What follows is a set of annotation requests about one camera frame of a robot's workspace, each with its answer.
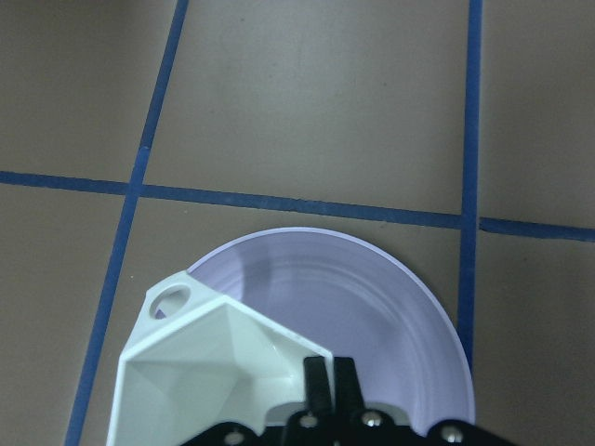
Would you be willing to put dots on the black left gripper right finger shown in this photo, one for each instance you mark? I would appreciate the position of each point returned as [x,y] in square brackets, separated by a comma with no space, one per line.
[348,393]

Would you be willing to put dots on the lavender round plate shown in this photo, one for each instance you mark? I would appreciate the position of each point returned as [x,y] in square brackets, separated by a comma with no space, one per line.
[357,301]

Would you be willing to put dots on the white faceted mug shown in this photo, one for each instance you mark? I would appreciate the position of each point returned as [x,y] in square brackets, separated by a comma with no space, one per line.
[197,357]

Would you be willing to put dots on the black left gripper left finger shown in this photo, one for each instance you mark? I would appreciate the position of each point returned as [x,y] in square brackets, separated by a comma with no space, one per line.
[318,399]

